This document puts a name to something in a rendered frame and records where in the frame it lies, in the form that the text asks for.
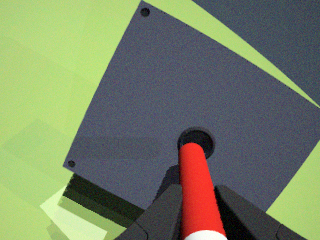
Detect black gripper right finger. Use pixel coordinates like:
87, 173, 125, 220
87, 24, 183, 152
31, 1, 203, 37
213, 185, 308, 240

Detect dark red peg with white band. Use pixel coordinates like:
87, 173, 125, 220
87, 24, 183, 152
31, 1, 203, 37
179, 143, 228, 240

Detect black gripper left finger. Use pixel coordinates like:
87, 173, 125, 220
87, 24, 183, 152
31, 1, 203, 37
115, 184, 183, 240

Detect grey square panel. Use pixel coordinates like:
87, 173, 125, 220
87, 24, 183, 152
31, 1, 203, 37
63, 0, 320, 212

